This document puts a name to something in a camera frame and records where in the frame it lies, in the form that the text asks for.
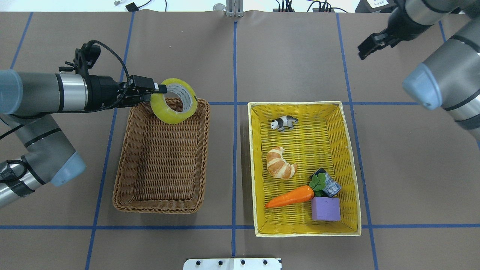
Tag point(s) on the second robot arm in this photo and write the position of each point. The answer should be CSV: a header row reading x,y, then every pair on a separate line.
x,y
449,78

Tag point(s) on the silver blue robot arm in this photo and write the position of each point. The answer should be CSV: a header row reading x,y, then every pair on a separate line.
x,y
28,102

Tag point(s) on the purple foam cube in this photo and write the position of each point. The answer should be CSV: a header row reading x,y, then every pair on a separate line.
x,y
325,209

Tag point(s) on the orange toy carrot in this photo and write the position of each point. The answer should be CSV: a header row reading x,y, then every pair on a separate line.
x,y
301,194

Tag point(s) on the brown wicker basket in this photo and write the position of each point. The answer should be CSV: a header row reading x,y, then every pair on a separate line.
x,y
162,167

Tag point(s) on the aluminium frame post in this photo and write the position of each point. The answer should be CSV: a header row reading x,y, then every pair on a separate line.
x,y
234,8

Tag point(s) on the white camera mount stand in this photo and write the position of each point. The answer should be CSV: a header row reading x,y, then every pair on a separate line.
x,y
233,264

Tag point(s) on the toy croissant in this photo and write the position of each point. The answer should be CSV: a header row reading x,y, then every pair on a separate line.
x,y
277,166

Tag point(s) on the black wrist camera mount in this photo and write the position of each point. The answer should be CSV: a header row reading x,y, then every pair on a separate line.
x,y
84,59

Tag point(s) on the toy panda figure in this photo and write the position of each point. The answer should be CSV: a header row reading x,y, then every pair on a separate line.
x,y
283,122

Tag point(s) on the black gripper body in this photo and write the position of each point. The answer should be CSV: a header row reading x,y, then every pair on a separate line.
x,y
102,92

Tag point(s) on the yellow woven basket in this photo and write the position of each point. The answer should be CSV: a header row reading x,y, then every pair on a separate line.
x,y
320,139

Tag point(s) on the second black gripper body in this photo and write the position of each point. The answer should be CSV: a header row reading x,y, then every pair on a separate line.
x,y
400,29

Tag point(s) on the small black device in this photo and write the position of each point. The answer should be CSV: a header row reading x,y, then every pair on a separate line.
x,y
132,7

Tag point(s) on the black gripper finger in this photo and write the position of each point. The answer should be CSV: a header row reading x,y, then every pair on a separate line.
x,y
160,89

